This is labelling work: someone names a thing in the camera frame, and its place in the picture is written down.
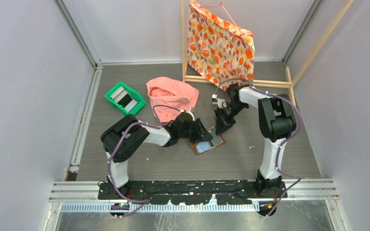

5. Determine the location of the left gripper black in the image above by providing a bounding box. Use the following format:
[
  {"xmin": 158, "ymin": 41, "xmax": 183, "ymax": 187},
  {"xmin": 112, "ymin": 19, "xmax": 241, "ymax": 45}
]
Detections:
[{"xmin": 179, "ymin": 118, "xmax": 213, "ymax": 144}]

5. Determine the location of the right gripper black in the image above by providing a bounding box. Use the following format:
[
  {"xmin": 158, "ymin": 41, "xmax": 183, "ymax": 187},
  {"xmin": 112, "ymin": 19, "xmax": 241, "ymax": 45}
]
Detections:
[{"xmin": 214, "ymin": 102, "xmax": 248, "ymax": 136}]

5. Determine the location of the black credit card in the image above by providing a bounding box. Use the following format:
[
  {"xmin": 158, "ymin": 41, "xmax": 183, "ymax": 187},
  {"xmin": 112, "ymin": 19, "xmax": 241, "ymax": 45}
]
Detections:
[{"xmin": 210, "ymin": 134, "xmax": 225, "ymax": 147}]

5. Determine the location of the brown leather card holder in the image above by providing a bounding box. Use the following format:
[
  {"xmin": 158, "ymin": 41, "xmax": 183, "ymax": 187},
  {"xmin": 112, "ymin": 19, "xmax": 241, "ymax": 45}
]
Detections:
[{"xmin": 190, "ymin": 127, "xmax": 226, "ymax": 155}]

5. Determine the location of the green card tray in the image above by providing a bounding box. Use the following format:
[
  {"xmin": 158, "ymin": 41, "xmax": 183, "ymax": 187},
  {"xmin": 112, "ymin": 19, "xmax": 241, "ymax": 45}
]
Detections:
[{"xmin": 104, "ymin": 81, "xmax": 146, "ymax": 115}]

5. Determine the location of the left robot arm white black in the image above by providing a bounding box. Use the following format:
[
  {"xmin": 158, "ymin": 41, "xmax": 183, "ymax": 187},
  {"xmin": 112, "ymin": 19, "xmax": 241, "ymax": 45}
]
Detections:
[{"xmin": 100, "ymin": 112, "xmax": 213, "ymax": 199}]

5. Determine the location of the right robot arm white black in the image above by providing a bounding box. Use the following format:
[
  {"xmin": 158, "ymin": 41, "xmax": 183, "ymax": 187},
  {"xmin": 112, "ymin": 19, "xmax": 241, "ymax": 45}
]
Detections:
[{"xmin": 212, "ymin": 83, "xmax": 298, "ymax": 198}]

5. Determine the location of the pink cloth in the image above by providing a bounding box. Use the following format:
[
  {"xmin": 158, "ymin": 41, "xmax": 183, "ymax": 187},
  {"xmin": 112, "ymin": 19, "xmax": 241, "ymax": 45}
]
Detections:
[{"xmin": 146, "ymin": 77, "xmax": 199, "ymax": 123}]

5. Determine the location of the floral fabric bag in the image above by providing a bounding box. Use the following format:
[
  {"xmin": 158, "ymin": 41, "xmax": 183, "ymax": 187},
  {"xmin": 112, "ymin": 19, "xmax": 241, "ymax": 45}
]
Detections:
[{"xmin": 187, "ymin": 0, "xmax": 255, "ymax": 90}]

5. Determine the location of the pink hanger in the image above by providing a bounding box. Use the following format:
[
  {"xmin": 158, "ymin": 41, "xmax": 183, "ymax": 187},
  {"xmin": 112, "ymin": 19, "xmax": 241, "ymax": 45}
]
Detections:
[{"xmin": 202, "ymin": 0, "xmax": 240, "ymax": 30}]

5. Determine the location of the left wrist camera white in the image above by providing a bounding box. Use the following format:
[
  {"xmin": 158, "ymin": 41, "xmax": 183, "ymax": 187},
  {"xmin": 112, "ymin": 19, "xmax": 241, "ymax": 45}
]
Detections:
[{"xmin": 185, "ymin": 108, "xmax": 195, "ymax": 121}]

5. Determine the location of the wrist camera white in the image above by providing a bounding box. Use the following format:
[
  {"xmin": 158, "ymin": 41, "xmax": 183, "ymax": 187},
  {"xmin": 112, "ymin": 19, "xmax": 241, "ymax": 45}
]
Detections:
[
  {"xmin": 211, "ymin": 94, "xmax": 227, "ymax": 108},
  {"xmin": 185, "ymin": 108, "xmax": 195, "ymax": 121}
]

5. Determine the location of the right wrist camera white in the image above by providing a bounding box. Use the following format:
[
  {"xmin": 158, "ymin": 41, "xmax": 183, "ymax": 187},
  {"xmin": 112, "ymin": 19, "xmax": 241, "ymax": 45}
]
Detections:
[{"xmin": 211, "ymin": 94, "xmax": 227, "ymax": 108}]

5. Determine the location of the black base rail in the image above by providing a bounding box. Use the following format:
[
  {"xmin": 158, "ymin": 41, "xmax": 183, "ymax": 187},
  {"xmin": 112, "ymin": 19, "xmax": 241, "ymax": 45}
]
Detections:
[{"xmin": 97, "ymin": 180, "xmax": 287, "ymax": 205}]

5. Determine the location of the wooden rack frame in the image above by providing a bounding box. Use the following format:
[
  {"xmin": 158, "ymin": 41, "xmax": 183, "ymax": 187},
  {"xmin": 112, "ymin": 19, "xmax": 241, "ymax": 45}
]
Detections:
[{"xmin": 180, "ymin": 0, "xmax": 354, "ymax": 104}]

